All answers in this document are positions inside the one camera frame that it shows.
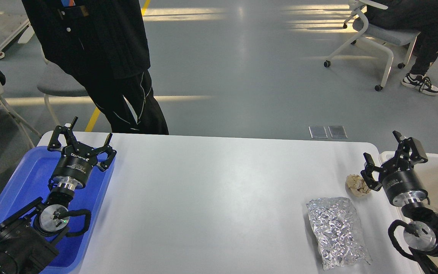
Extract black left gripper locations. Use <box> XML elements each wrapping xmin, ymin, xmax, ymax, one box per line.
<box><xmin>47</xmin><ymin>116</ymin><xmax>117</xmax><ymax>190</ymax></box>

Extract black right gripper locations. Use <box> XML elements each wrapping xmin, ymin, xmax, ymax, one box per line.
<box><xmin>360</xmin><ymin>131</ymin><xmax>428</xmax><ymax>207</ymax></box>

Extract silver foil bag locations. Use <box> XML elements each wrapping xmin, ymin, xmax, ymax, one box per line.
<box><xmin>306</xmin><ymin>197</ymin><xmax>372</xmax><ymax>271</ymax></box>

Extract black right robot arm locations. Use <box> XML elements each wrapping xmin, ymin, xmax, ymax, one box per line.
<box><xmin>360</xmin><ymin>131</ymin><xmax>438</xmax><ymax>274</ymax></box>

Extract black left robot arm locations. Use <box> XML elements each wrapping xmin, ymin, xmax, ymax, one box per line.
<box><xmin>0</xmin><ymin>118</ymin><xmax>117</xmax><ymax>274</ymax></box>

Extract crumpled beige paper ball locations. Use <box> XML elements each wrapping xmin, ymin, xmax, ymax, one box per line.
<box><xmin>346</xmin><ymin>174</ymin><xmax>371</xmax><ymax>197</ymax></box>

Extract blue plastic tray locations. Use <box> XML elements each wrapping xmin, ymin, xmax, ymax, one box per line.
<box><xmin>0</xmin><ymin>146</ymin><xmax>114</xmax><ymax>274</ymax></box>

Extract right metal floor plate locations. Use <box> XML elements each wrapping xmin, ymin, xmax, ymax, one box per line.
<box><xmin>328</xmin><ymin>126</ymin><xmax>348</xmax><ymax>139</ymax></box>

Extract metal floor plate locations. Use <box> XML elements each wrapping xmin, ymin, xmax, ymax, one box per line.
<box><xmin>328</xmin><ymin>126</ymin><xmax>348</xmax><ymax>139</ymax></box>
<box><xmin>309</xmin><ymin>126</ymin><xmax>328</xmax><ymax>139</ymax></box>

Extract grey chair behind table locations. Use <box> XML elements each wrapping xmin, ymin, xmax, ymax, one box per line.
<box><xmin>37</xmin><ymin>47</ymin><xmax>90</xmax><ymax>125</ymax></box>

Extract left metal floor plate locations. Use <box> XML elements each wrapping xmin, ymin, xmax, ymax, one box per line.
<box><xmin>309</xmin><ymin>126</ymin><xmax>328</xmax><ymax>139</ymax></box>

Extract standing person in black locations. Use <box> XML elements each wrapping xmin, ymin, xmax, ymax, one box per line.
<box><xmin>22</xmin><ymin>0</ymin><xmax>169</xmax><ymax>135</ymax></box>

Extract white chair at left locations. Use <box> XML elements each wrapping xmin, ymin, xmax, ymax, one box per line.
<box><xmin>0</xmin><ymin>49</ymin><xmax>43</xmax><ymax>149</ymax></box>

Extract white grey office chair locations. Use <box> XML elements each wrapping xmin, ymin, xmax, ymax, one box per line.
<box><xmin>324</xmin><ymin>0</ymin><xmax>419</xmax><ymax>91</ymax></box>

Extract seated person in black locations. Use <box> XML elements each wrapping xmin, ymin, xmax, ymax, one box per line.
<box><xmin>365</xmin><ymin>0</ymin><xmax>438</xmax><ymax>96</ymax></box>

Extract white cart with equipment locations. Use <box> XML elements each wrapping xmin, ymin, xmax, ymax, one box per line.
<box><xmin>0</xmin><ymin>0</ymin><xmax>35</xmax><ymax>59</ymax></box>

